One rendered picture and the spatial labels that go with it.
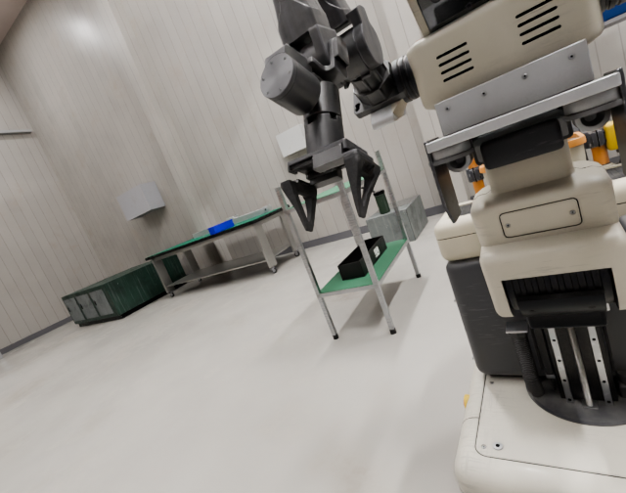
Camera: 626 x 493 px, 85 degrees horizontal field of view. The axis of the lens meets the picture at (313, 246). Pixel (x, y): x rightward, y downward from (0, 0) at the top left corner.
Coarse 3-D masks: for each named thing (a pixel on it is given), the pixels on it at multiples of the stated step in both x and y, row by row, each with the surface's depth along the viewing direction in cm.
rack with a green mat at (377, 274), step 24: (384, 168) 268; (336, 192) 197; (288, 216) 218; (360, 240) 200; (408, 240) 279; (384, 264) 235; (336, 288) 224; (360, 288) 211; (384, 312) 209; (336, 336) 233
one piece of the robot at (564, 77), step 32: (544, 64) 52; (576, 64) 50; (480, 96) 58; (512, 96) 55; (544, 96) 53; (576, 96) 45; (608, 96) 45; (448, 128) 62; (480, 128) 52; (544, 128) 56; (448, 160) 57; (512, 160) 60; (448, 192) 63
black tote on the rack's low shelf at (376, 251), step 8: (368, 240) 278; (376, 240) 275; (368, 248) 281; (376, 248) 253; (384, 248) 268; (352, 256) 255; (360, 256) 267; (376, 256) 249; (344, 264) 230; (352, 264) 227; (360, 264) 224; (344, 272) 232; (352, 272) 229; (360, 272) 226
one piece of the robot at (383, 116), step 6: (384, 108) 70; (390, 108) 69; (372, 114) 72; (378, 114) 71; (384, 114) 70; (390, 114) 69; (372, 120) 71; (378, 120) 70; (384, 120) 70; (390, 120) 69; (372, 126) 71; (378, 126) 71
